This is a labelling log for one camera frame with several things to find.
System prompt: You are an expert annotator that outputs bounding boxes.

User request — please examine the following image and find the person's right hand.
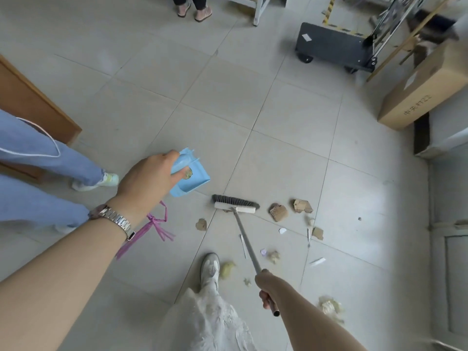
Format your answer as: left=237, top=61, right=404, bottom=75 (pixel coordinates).
left=254, top=269, right=284, bottom=311

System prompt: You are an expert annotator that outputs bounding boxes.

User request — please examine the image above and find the person's left hand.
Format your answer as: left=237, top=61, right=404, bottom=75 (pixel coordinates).
left=110, top=150, right=192, bottom=233

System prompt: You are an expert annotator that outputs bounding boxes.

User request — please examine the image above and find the light blue plastic dustpan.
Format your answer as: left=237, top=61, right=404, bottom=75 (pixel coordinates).
left=170, top=147, right=211, bottom=198

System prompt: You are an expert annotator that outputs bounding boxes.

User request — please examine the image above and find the grey bristle broom metal handle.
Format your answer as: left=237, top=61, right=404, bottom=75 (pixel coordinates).
left=212, top=194, right=281, bottom=318

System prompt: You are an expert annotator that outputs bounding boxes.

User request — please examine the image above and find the person's right forearm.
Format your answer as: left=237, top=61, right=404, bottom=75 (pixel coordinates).
left=275, top=282, right=368, bottom=351

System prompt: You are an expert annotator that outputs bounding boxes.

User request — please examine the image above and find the person's left forearm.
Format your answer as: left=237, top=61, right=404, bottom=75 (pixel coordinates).
left=0, top=212, right=127, bottom=351

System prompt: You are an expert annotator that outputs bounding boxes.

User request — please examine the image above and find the yellowish crumpled paper wad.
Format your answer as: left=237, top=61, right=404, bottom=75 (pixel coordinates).
left=218, top=261, right=237, bottom=280

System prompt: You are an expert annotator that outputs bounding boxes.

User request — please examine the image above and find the person's white lace skirt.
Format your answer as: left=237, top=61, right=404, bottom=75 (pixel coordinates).
left=156, top=285, right=257, bottom=351

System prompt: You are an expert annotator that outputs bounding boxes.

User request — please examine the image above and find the large crumpled paper wad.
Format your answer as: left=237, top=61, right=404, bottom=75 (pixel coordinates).
left=317, top=295, right=345, bottom=324

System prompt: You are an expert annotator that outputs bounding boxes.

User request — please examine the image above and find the silver metal wristwatch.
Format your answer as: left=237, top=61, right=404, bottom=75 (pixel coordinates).
left=88, top=203, right=136, bottom=241

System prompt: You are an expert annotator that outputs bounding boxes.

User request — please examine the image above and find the ribbed corrugated cardboard scrap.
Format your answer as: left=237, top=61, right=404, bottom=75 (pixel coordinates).
left=268, top=203, right=289, bottom=223

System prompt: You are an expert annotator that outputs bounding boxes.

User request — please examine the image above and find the torn brown cardboard scrap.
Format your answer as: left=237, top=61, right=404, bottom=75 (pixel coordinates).
left=292, top=199, right=314, bottom=214

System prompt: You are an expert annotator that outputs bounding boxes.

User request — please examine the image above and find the black platform trolley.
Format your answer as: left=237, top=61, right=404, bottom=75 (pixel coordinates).
left=295, top=0, right=430, bottom=74

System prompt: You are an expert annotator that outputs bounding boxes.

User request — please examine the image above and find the white cabinet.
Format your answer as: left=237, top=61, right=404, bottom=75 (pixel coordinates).
left=413, top=95, right=468, bottom=351

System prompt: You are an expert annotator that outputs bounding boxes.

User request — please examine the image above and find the large brown cardboard box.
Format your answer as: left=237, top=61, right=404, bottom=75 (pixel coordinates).
left=377, top=39, right=468, bottom=131

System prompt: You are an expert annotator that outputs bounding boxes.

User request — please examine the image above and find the long wooden stick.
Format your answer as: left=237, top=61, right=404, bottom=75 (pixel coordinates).
left=366, top=0, right=456, bottom=83

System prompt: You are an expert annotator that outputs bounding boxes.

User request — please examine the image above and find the dark grey blurred bundle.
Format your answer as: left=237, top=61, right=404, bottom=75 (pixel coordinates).
left=405, top=9, right=459, bottom=45

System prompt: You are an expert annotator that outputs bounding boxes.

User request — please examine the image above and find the pink ribbon string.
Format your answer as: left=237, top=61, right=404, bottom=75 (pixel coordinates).
left=116, top=200, right=176, bottom=260

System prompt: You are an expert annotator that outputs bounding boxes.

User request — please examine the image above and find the thin white cord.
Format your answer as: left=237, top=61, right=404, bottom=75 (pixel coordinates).
left=0, top=117, right=61, bottom=158

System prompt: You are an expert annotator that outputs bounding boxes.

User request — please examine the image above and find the white metal frame leg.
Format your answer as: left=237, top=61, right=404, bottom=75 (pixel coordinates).
left=219, top=0, right=273, bottom=27

